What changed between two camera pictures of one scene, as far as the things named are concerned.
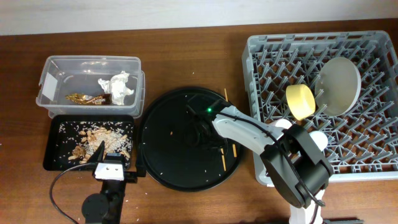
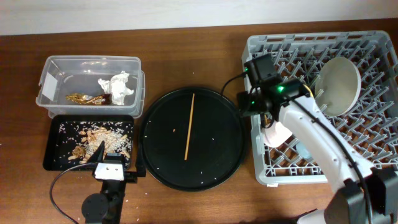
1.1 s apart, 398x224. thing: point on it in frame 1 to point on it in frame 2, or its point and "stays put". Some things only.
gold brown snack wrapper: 82,99 stays put
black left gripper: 140,165 stays put
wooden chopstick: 223,159 to 189,126
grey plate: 337,85 stays put
